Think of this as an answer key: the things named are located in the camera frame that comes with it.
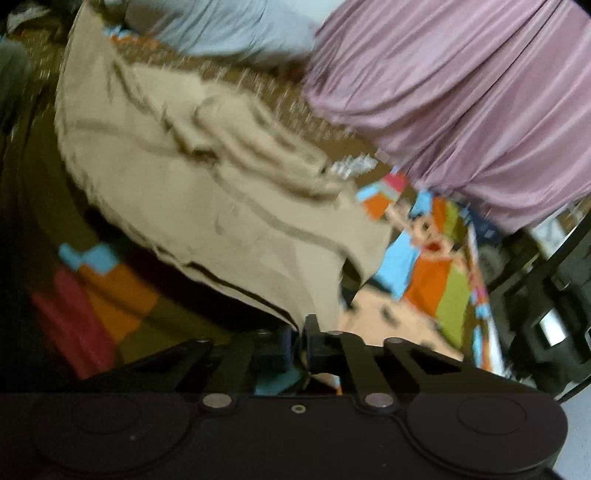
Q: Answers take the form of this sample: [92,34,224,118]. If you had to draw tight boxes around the grey bedding bundle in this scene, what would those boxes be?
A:
[104,0,319,70]

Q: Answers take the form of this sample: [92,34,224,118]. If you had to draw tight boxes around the pink curtain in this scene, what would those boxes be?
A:
[300,0,591,234]

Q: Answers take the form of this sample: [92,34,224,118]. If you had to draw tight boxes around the cartoon printed blanket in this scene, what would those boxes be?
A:
[0,0,502,398]

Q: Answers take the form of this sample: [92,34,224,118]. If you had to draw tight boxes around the black mesh office chair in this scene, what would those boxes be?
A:
[503,222,591,398]

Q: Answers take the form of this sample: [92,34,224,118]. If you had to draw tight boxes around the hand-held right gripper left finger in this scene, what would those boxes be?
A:
[88,325,298,414]

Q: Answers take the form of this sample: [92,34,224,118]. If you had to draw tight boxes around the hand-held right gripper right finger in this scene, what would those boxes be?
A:
[302,314,513,414]

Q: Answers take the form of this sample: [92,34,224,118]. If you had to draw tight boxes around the beige hooded jacket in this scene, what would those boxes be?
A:
[53,2,393,333]

